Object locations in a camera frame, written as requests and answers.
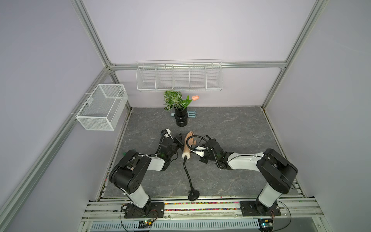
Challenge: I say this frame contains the mannequin hand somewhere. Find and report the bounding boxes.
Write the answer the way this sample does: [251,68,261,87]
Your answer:
[182,131,200,202]

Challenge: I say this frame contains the black wrist watch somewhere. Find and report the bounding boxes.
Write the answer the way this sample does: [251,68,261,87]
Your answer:
[174,135,184,148]

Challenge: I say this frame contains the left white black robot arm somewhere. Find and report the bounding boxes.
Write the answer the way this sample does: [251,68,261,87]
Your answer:
[109,129,184,210]

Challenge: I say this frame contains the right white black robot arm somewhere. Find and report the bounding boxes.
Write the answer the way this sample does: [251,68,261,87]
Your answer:
[182,135,298,214]

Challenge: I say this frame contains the black plant pot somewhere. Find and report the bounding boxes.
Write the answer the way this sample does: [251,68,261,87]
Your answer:
[174,108,188,127]

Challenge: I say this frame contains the light blue plastic block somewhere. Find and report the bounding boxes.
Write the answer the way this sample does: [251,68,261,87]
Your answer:
[171,111,197,118]

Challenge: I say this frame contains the green artificial plant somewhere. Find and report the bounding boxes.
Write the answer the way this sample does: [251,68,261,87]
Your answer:
[163,90,193,111]

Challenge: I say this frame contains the left small circuit board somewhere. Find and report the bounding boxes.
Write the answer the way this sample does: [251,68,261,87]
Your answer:
[138,220,153,229]

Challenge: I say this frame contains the right green circuit board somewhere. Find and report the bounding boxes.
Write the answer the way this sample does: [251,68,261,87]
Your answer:
[258,219,274,232]

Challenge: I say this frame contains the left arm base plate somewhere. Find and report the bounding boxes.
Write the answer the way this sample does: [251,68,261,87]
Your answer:
[124,202,165,218]

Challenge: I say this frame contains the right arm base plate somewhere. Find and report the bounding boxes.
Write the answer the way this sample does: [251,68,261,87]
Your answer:
[240,201,281,217]

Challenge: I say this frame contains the long white wire shelf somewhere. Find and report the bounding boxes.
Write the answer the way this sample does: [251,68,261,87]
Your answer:
[136,60,224,91]

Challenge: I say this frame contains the white slotted cable duct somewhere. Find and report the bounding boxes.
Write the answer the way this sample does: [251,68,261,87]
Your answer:
[88,218,260,232]

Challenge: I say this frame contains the white wire basket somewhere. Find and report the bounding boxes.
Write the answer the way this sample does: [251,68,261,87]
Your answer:
[75,84,128,131]

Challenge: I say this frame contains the aluminium front rail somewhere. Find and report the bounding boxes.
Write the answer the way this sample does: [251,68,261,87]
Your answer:
[82,198,324,221]

